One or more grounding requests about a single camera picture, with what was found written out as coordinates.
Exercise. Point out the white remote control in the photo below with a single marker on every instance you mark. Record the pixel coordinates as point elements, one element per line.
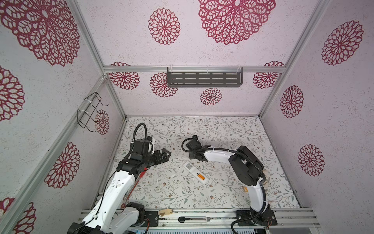
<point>194,171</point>

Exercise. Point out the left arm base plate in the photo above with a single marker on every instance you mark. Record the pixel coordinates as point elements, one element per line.
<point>148,218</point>

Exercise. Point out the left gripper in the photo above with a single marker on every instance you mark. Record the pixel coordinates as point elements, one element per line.
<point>158,159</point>

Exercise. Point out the red kitchen tongs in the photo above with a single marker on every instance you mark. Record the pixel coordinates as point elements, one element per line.
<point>128,194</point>

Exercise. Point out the orange battery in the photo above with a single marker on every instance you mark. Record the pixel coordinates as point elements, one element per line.
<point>201,177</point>

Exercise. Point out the grey slotted wall shelf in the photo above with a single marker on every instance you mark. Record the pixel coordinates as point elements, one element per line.
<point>204,79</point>

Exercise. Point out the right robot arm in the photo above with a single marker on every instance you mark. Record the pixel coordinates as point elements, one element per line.
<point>247,168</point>

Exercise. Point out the black wire wall rack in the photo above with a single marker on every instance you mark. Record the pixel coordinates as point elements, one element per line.
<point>93,117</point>

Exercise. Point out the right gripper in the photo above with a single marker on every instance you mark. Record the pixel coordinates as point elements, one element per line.
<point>190,156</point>

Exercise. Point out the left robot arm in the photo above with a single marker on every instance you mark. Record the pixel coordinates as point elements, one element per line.
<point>101,219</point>

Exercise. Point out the black handled tool on rail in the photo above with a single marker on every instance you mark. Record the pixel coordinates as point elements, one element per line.
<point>185,219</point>

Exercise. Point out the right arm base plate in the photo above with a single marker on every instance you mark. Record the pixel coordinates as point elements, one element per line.
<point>267,218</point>

